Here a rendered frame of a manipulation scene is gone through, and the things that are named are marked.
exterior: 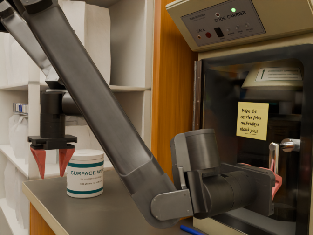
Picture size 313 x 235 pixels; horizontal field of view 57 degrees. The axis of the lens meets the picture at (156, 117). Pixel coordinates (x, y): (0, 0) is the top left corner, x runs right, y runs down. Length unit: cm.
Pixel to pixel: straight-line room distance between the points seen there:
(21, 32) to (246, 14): 63
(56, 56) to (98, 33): 138
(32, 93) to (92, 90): 102
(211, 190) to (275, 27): 34
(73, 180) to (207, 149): 70
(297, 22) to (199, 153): 30
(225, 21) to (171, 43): 20
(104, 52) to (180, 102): 108
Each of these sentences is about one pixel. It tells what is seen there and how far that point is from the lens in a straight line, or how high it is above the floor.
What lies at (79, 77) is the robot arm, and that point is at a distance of 44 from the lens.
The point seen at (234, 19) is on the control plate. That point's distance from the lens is 64.
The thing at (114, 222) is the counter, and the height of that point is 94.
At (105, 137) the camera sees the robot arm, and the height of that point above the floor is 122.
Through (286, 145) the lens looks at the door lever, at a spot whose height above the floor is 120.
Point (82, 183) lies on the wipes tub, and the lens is 105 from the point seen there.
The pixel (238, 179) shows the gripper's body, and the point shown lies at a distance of 47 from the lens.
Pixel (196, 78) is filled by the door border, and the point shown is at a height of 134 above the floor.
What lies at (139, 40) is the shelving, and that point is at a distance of 185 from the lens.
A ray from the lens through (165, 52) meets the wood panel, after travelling 79.
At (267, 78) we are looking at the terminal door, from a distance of 64.
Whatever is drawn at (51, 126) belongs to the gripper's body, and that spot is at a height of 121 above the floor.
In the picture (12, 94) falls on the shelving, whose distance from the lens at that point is 252.
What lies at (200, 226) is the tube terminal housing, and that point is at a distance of 83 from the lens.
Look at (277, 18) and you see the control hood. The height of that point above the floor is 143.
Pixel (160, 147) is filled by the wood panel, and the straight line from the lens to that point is 78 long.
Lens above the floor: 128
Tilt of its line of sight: 3 degrees down
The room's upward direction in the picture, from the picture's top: 1 degrees clockwise
